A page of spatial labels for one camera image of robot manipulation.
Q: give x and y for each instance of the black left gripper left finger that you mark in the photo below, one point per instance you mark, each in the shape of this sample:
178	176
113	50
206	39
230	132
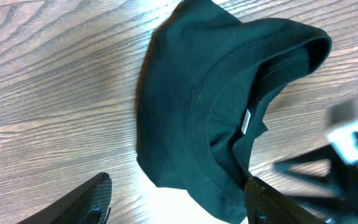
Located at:
87	204

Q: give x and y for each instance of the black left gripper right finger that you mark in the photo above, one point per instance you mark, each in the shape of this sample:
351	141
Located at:
265	205

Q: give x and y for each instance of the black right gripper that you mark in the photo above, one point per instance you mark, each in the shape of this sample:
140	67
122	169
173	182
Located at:
343	137

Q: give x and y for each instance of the black t-shirt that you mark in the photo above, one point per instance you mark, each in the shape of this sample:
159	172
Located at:
207	85

